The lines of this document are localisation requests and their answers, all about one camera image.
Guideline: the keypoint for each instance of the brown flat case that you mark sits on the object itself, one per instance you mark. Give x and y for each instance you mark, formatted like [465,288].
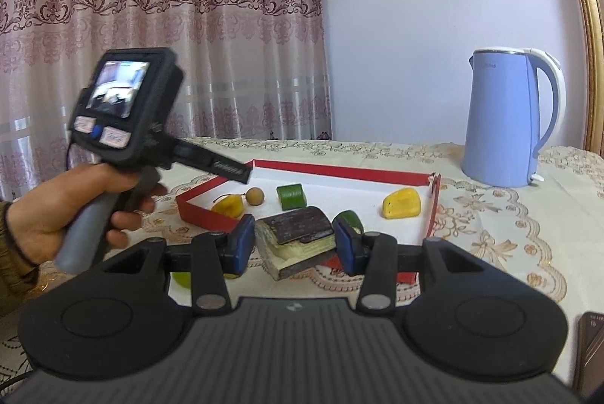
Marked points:
[591,357]

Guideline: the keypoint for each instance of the brown round toy fruit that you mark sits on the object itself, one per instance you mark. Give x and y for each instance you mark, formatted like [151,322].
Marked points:
[255,196]

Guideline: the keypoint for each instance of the person's left forearm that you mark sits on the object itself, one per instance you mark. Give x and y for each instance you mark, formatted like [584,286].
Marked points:
[14,276]

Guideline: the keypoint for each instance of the embroidered beige tablecloth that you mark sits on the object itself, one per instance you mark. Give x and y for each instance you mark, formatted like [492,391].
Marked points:
[495,253]

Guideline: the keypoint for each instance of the blue electric kettle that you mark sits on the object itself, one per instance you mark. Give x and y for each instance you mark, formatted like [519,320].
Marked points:
[502,121]

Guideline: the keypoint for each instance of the green round toy fruit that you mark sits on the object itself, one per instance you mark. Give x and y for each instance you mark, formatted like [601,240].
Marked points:
[181,280]

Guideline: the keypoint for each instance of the chocolate toy cake slice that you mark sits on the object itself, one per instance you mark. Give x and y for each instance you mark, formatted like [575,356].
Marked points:
[297,239]

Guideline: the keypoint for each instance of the yellow toy mango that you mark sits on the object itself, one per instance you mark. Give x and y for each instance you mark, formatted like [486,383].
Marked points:
[229,206]
[401,204]

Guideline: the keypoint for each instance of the gold trim moulding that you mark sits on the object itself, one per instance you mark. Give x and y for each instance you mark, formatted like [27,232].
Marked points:
[587,31]

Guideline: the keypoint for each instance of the person's left hand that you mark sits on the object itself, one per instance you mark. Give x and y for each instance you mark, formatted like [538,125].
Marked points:
[47,215]

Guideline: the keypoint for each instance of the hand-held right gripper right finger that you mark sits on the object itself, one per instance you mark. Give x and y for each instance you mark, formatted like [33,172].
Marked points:
[343,243]

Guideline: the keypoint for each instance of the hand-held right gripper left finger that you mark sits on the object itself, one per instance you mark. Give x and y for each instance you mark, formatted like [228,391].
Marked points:
[245,243]

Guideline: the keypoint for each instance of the green toy cucumber piece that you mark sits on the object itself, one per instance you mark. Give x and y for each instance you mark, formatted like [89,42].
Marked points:
[354,219]

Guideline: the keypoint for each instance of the green toy block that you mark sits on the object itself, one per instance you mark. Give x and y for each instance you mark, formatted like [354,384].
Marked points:
[291,196]

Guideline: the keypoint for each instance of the red shallow cardboard box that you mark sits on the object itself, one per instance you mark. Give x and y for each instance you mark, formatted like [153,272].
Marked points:
[358,187]

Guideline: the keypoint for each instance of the pink patterned curtain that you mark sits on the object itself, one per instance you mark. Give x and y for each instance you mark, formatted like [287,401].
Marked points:
[165,7]

